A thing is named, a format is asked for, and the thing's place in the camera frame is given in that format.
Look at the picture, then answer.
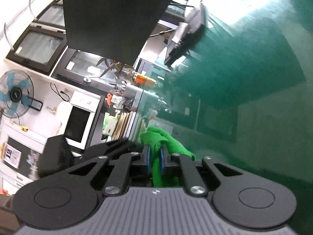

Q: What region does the white microwave oven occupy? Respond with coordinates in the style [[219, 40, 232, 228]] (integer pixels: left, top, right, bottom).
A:
[[56, 91, 100, 151]]

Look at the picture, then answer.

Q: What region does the black laptop stand tray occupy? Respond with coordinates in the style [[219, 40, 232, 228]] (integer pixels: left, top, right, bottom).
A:
[[163, 2, 209, 65]]

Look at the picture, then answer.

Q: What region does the green cleaning cloth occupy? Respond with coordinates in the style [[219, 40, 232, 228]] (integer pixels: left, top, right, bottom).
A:
[[140, 127, 196, 188]]

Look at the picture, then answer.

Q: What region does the grey box on side desk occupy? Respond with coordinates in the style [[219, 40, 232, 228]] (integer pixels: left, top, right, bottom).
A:
[[122, 83, 143, 105]]

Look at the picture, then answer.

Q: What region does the blue wall fan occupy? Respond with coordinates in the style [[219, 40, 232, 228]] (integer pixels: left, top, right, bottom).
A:
[[1, 70, 34, 118]]

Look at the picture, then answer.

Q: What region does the potted plant with red leaves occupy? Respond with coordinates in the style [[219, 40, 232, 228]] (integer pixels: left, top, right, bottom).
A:
[[96, 57, 134, 78]]

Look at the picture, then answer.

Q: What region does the black computer monitor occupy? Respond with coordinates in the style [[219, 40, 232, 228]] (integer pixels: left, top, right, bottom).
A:
[[63, 0, 172, 65]]

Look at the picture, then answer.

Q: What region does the stack of books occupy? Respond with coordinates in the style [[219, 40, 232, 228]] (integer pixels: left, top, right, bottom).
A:
[[112, 111, 146, 143]]

